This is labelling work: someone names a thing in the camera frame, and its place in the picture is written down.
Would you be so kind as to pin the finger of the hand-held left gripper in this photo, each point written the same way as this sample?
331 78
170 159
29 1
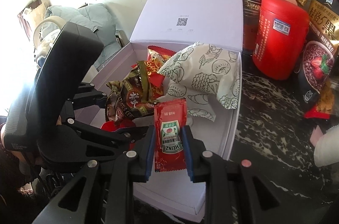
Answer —
100 99
124 135

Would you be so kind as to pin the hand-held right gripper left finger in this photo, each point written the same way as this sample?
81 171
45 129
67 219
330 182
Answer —
149 152

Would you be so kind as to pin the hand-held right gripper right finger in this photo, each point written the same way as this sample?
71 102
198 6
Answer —
186 152

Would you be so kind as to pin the brown gold foil snack packet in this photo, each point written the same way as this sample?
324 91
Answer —
129 99

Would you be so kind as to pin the red ketchup sachet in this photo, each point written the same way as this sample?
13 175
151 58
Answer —
169 123

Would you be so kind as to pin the white line-drawing snack packet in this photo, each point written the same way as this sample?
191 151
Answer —
196 105
204 70

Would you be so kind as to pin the lavender gift box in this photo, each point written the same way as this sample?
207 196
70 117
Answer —
198 7

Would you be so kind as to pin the cream cartoon water bottle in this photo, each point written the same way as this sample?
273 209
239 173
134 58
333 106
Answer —
46 28

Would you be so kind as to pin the pale blue puffer jacket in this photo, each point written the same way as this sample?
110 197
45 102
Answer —
92 20

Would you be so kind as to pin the small pink block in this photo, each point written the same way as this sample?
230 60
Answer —
315 137

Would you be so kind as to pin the white paper roll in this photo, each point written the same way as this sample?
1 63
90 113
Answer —
328 147

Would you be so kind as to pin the red canister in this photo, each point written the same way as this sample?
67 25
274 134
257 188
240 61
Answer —
278 41

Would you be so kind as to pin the black gold oatmeal bag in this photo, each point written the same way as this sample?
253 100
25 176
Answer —
320 41

